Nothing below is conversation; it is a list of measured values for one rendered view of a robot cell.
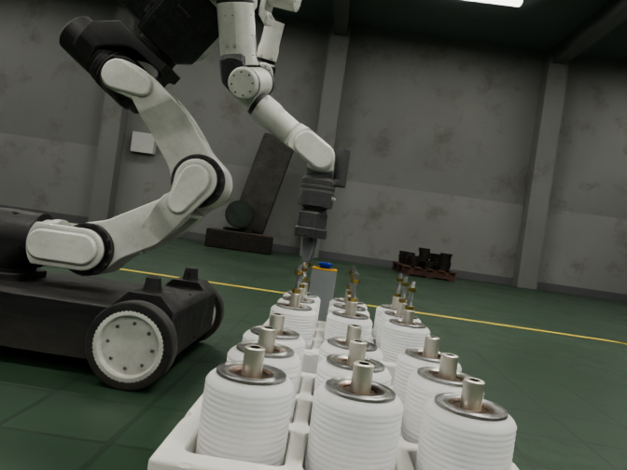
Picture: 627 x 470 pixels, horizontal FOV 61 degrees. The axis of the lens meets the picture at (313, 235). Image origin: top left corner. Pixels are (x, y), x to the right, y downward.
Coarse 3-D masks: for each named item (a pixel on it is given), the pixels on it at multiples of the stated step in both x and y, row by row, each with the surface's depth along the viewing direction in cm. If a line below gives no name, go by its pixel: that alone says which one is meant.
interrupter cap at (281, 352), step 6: (240, 342) 70; (246, 342) 71; (252, 342) 72; (240, 348) 67; (276, 348) 71; (282, 348) 71; (288, 348) 71; (270, 354) 66; (276, 354) 66; (282, 354) 67; (288, 354) 67
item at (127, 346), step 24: (120, 312) 119; (144, 312) 119; (96, 336) 119; (120, 336) 120; (144, 336) 120; (168, 336) 119; (96, 360) 119; (120, 360) 120; (144, 360) 120; (168, 360) 119; (120, 384) 119; (144, 384) 119
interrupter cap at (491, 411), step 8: (440, 400) 57; (448, 400) 58; (456, 400) 58; (488, 400) 59; (448, 408) 54; (456, 408) 55; (488, 408) 57; (496, 408) 57; (504, 408) 57; (464, 416) 53; (472, 416) 53; (480, 416) 53; (488, 416) 53; (496, 416) 54; (504, 416) 54
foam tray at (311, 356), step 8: (320, 328) 130; (320, 336) 121; (312, 344) 116; (320, 344) 112; (304, 352) 103; (312, 352) 103; (304, 360) 103; (312, 360) 103; (304, 368) 103; (312, 368) 103; (392, 368) 102; (392, 376) 102; (392, 384) 102
